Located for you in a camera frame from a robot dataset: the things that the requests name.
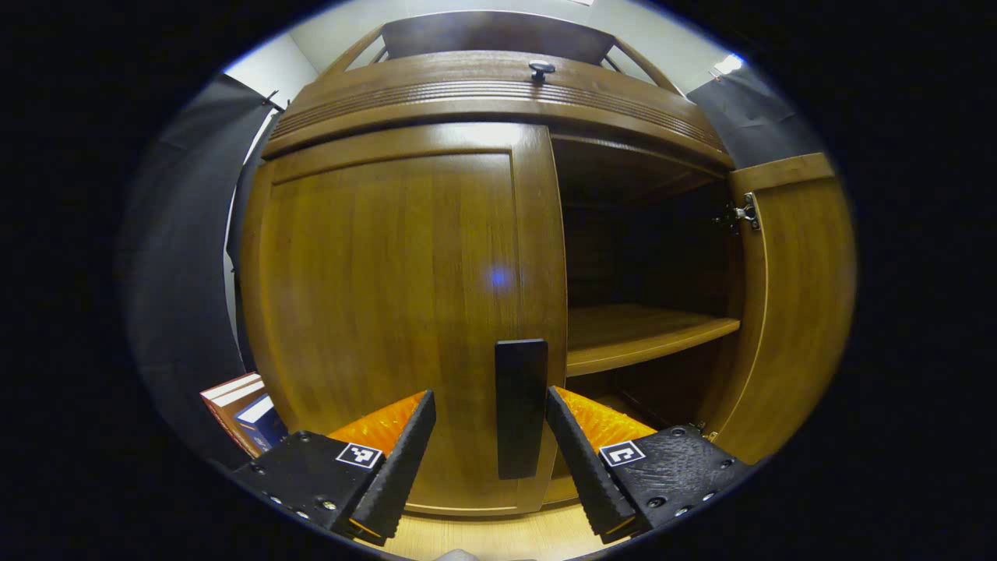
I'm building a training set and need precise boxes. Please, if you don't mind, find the wooden inner cabinet shelf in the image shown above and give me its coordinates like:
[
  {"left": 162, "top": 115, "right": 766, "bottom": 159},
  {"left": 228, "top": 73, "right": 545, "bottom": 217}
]
[{"left": 566, "top": 304, "right": 741, "bottom": 378}]

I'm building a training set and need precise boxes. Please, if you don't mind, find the wooden shoe cabinet door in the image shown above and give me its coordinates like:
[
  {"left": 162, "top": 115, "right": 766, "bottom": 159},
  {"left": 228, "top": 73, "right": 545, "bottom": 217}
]
[
  {"left": 240, "top": 123, "right": 568, "bottom": 517},
  {"left": 697, "top": 153, "right": 858, "bottom": 466}
]

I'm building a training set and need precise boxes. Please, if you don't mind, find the red and white book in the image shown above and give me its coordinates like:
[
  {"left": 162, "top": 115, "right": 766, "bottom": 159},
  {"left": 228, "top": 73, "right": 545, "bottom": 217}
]
[{"left": 200, "top": 372, "right": 262, "bottom": 457}]

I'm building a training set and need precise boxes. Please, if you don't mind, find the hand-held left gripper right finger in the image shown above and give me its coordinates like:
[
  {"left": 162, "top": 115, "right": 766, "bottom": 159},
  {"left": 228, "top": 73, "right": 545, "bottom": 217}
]
[{"left": 545, "top": 386, "right": 755, "bottom": 545}]

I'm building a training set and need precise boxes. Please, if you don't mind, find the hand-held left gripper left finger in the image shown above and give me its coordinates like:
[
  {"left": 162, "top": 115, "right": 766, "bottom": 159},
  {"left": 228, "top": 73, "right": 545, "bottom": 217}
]
[{"left": 232, "top": 390, "right": 437, "bottom": 546}]

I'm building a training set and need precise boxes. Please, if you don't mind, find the brown wooden shoe cabinet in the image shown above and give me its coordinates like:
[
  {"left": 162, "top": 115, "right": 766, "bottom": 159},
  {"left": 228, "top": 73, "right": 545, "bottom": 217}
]
[{"left": 261, "top": 9, "right": 741, "bottom": 507}]

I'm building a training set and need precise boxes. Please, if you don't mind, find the blue book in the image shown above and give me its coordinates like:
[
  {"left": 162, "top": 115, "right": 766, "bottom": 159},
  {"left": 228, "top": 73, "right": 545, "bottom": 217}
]
[{"left": 235, "top": 393, "right": 289, "bottom": 453}]

